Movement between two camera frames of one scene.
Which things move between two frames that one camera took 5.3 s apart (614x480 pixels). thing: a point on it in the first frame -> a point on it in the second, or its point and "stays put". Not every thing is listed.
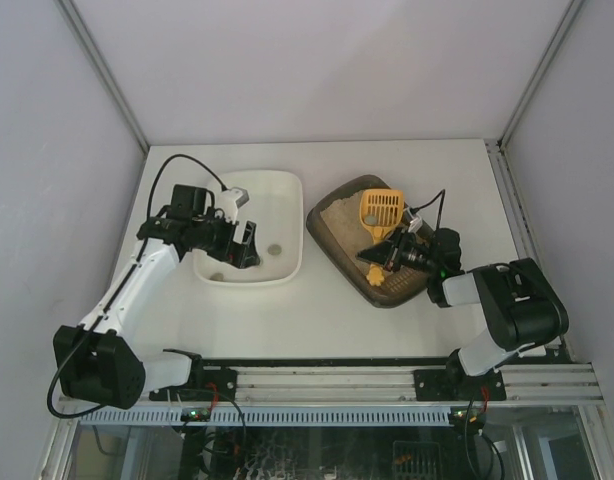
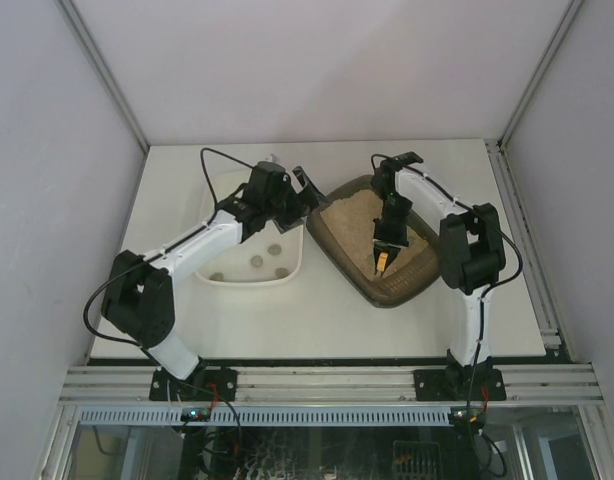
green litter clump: (274, 249) stays put
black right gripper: (394, 255) -> (387, 244)
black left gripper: (237, 248) -> (297, 201)
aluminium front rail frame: (387, 386) stays put
